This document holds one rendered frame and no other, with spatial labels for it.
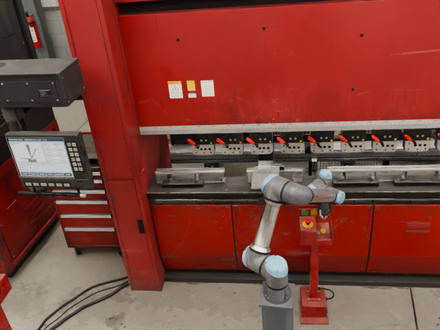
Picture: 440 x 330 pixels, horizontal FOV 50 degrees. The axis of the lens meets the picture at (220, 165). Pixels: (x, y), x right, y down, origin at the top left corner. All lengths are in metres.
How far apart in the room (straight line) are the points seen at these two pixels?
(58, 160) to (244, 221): 1.36
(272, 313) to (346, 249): 1.10
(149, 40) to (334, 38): 1.11
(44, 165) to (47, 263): 1.70
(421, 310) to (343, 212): 0.92
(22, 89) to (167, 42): 0.88
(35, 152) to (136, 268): 1.33
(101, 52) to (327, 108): 1.42
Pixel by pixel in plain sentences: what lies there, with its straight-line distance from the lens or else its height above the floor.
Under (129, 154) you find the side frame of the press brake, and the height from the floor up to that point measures 1.25.
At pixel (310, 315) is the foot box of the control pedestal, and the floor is 0.03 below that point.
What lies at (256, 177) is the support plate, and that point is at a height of 1.00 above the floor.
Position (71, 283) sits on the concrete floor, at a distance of 4.16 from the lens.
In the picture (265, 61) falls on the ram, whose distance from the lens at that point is 2.92.
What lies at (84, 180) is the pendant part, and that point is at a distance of 2.83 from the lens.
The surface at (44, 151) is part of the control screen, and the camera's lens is 2.84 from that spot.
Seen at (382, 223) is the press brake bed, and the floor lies 0.61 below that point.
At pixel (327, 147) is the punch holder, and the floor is 1.16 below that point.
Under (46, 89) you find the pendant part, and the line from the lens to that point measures 2.66.
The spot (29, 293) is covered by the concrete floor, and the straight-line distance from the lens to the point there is 4.23.
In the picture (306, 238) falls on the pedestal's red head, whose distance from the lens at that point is 3.08.
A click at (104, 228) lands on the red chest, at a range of 4.03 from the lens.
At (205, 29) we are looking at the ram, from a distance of 2.90.
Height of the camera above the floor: 2.70
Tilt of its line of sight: 31 degrees down
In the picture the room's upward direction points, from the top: 6 degrees counter-clockwise
